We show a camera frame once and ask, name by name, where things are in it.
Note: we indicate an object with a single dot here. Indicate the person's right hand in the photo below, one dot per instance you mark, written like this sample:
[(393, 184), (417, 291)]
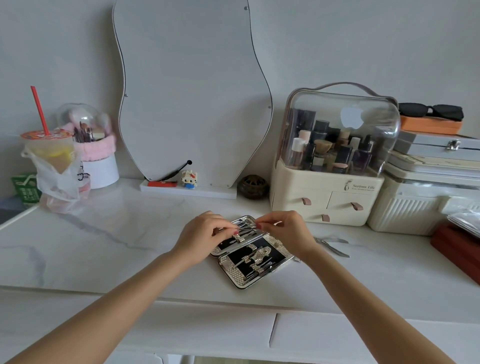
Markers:
[(292, 234)]

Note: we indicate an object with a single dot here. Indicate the person's left hand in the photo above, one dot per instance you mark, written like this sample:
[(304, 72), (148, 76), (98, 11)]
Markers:
[(200, 234)]

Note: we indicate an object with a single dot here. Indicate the person's right thumb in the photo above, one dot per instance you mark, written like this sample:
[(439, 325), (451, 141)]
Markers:
[(268, 228)]

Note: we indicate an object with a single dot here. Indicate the person's left thumb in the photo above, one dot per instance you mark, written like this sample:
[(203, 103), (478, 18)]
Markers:
[(228, 235)]

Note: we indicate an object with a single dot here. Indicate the thin metal manicure tool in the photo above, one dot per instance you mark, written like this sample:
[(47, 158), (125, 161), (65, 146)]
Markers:
[(246, 226)]

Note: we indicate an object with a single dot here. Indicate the person's right forearm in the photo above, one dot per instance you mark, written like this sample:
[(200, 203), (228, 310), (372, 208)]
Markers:
[(367, 307)]

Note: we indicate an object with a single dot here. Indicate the person's left forearm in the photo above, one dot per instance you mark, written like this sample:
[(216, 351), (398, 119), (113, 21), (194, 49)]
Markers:
[(112, 307)]

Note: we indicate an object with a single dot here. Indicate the silver manicure set case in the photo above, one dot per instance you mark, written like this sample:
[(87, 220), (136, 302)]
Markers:
[(275, 262)]

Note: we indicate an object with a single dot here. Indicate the dark brown incense burner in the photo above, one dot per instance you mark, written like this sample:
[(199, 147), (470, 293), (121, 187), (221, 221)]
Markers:
[(253, 186)]

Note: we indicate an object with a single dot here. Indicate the white mirror base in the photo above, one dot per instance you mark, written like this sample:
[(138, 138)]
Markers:
[(210, 192)]

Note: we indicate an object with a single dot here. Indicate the white block cat figure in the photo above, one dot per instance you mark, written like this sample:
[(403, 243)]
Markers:
[(189, 180)]

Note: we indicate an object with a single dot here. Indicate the metal cuticle nippers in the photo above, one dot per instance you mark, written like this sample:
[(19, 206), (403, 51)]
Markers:
[(333, 247)]

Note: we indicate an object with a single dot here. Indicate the cream cosmetics organizer clear lid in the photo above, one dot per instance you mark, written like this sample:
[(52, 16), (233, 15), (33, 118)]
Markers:
[(330, 195)]

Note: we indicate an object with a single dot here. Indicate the red lighter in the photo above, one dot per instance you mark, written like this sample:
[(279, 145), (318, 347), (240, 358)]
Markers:
[(161, 183)]

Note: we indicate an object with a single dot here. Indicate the group of cosmetic bottles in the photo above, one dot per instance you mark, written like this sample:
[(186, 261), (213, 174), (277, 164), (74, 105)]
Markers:
[(330, 150)]

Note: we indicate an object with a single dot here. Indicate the wide white table drawer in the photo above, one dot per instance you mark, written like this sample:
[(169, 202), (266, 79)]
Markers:
[(150, 333)]

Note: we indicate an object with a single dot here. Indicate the white ribbed storage box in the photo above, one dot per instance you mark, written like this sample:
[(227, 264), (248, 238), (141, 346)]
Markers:
[(405, 206)]

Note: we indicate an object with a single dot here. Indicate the white round brush holder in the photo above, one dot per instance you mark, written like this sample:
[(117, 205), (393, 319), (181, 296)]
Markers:
[(103, 172)]

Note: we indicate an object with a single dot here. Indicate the wavy frameless mirror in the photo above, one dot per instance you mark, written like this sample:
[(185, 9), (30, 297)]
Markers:
[(195, 93)]

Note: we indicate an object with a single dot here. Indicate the pink fluffy band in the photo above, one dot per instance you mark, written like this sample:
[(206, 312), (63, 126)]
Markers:
[(99, 148)]

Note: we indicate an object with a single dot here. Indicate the flat white tin box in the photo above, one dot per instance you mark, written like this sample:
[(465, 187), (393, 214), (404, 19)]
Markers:
[(431, 165)]

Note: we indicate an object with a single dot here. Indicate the bunch of makeup brushes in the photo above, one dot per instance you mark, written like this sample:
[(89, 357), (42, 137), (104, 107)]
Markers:
[(84, 133)]

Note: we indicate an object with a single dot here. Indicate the white plastic bag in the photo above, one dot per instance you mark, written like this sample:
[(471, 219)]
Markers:
[(56, 187)]

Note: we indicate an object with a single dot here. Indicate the silver grey latch case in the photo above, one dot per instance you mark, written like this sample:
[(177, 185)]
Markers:
[(431, 144)]

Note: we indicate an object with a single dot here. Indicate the clear dome lid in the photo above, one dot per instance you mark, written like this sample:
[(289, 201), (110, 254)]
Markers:
[(80, 114)]

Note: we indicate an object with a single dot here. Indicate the orange glasses case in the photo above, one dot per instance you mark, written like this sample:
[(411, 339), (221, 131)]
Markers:
[(431, 125)]

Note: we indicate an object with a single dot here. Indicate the red brown box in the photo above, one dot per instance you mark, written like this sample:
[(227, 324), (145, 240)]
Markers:
[(459, 251)]

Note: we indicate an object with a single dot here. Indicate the plastic lemon drink cup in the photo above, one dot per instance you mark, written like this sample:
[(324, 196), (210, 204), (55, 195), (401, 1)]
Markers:
[(50, 150)]

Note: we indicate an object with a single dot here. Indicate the clear plastic packet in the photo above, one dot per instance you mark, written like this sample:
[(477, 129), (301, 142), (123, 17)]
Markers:
[(467, 223)]

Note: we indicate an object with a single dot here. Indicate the black sunglasses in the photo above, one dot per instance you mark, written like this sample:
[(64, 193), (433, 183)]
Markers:
[(431, 111)]

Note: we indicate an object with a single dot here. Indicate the green drink carton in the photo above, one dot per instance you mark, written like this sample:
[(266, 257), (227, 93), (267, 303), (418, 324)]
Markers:
[(24, 189)]

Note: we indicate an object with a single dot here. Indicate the red drinking straw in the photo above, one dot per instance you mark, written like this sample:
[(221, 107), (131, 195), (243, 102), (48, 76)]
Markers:
[(39, 110)]

